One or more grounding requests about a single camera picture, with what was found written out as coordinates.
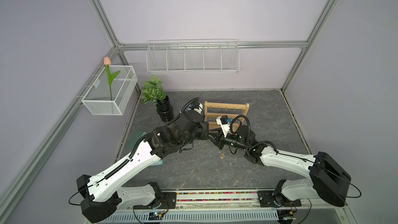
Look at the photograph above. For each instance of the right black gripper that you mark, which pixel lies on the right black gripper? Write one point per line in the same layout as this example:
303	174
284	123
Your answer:
216	141

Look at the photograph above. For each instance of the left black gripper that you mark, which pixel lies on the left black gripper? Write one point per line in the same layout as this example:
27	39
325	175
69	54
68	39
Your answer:
203	126

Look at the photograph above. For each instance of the wooden jewelry display stand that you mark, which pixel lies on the wooden jewelry display stand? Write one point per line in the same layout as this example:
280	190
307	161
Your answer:
214	110

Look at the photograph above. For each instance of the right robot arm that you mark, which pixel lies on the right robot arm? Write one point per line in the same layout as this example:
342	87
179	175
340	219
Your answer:
322	177

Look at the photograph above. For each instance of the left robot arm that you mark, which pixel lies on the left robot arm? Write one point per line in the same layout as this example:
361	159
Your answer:
104	193

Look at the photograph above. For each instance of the black plant pot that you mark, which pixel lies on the black plant pot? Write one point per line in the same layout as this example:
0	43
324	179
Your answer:
165	109

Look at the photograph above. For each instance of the green artificial potted plant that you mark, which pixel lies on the green artificial potted plant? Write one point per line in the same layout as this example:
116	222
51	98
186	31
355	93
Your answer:
153	91

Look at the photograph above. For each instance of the teal dustpan brush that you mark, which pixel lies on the teal dustpan brush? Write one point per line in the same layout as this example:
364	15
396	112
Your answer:
135	138

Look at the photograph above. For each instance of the pink artificial tulip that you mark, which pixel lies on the pink artificial tulip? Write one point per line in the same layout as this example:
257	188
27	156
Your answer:
111	76

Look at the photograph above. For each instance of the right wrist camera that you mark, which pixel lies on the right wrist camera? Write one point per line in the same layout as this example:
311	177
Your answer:
224	122

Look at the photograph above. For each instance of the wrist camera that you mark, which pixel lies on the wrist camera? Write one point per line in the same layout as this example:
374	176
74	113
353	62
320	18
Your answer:
198	107
224	122

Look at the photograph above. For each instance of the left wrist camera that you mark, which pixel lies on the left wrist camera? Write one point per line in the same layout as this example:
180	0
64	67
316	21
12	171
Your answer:
198	107

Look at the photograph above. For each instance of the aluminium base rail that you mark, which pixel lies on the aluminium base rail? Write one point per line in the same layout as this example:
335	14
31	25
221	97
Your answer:
217	196

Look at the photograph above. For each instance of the white wire wall shelf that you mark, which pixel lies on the white wire wall shelf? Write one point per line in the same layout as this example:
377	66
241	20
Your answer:
193	56

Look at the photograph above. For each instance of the white cable duct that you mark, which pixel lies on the white cable duct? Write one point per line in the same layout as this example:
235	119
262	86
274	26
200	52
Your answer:
173	217

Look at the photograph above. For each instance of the white mesh wall basket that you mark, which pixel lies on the white mesh wall basket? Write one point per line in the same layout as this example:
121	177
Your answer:
96	96

